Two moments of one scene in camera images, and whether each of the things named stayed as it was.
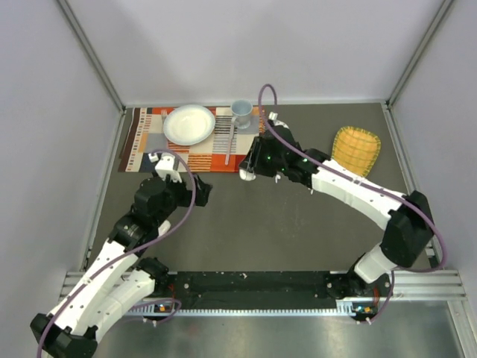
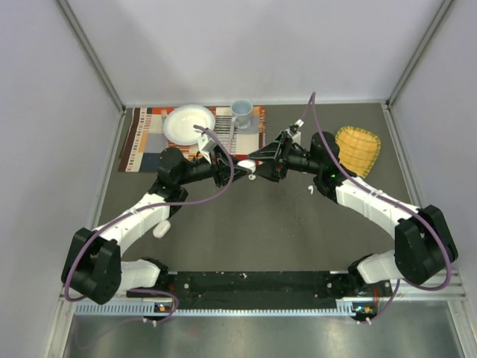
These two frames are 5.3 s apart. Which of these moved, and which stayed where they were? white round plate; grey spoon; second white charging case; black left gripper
Moved: black left gripper
Stayed: second white charging case; grey spoon; white round plate
